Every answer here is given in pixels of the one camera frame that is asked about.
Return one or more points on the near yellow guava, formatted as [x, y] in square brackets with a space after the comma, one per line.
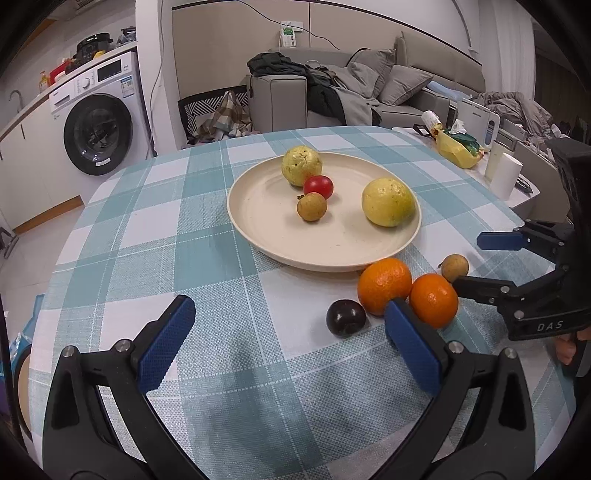
[388, 202]

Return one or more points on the white wall charger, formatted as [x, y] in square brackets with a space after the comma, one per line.
[288, 33]

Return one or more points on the black laundry basket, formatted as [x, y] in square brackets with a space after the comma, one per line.
[216, 115]

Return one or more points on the cream round plate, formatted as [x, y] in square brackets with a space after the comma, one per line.
[317, 234]

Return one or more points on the grey cushion back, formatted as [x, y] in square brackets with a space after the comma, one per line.
[371, 69]

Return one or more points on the white kitchen counter cabinet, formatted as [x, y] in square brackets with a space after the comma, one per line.
[36, 173]

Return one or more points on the grey sofa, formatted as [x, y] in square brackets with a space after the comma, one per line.
[455, 77]

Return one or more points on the black rice cooker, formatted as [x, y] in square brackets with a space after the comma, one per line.
[88, 47]

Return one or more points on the far yellow guava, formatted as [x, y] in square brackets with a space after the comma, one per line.
[299, 164]

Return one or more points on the red cherry tomato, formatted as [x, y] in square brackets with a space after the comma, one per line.
[320, 184]

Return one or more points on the white bottle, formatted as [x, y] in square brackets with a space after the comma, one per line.
[432, 122]

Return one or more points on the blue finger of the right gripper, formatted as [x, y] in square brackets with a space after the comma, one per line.
[486, 291]
[502, 241]

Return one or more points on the yellow plastic bag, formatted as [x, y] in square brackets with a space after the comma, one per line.
[456, 152]

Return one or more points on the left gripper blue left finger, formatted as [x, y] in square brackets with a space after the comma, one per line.
[157, 344]

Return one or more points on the yellow guava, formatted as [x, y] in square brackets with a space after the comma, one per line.
[388, 202]
[299, 164]

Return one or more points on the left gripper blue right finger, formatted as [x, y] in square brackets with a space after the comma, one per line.
[423, 349]

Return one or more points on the white side table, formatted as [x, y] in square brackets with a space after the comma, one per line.
[529, 184]

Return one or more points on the grey cushion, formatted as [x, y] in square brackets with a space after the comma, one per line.
[371, 69]
[402, 84]

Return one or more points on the white air purifier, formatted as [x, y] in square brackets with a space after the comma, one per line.
[480, 122]

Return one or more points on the right hand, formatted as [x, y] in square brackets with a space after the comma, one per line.
[565, 345]

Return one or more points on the orange mandarin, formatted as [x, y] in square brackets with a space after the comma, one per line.
[434, 300]
[383, 281]

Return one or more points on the brown longan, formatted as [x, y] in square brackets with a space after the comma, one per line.
[311, 207]
[453, 267]

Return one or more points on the white washing machine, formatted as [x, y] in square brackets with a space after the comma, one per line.
[101, 113]

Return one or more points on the grey cushion front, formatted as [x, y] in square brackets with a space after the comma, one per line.
[402, 84]

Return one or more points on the dark clothes pile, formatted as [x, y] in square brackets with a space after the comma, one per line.
[286, 95]

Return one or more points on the white paper roll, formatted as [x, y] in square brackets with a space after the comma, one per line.
[505, 176]

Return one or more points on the dark plum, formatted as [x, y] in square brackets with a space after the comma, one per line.
[345, 318]

